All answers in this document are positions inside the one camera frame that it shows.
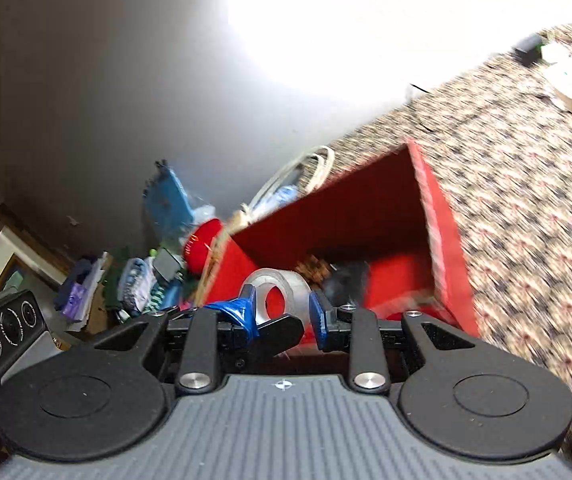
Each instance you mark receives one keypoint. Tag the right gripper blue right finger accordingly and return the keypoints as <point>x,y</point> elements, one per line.
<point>331,325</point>

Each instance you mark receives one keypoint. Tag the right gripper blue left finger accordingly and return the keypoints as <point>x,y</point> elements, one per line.
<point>274,336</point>

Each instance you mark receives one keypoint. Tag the grey duct tape roll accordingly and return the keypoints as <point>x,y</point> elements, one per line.
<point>279,292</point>

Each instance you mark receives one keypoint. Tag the red cardboard box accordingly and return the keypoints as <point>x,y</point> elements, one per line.
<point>390,213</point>

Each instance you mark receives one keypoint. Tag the brown pine cone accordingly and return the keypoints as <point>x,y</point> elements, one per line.
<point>314,271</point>

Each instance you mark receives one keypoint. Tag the red plush cushion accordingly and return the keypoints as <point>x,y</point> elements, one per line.
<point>199,244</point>

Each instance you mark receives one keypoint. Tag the grey phone case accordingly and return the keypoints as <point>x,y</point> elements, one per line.
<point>167,265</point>

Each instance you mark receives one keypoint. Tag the pile of folded clothes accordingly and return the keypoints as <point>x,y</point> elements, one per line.
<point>123,288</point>

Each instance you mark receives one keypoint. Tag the blue clipboard folder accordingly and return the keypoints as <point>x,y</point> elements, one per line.
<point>166,203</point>

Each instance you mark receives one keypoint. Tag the floral patterned table cloth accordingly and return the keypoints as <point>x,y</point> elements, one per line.
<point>501,148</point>

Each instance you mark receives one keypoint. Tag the black power adapter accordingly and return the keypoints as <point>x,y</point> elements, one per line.
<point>529,50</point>

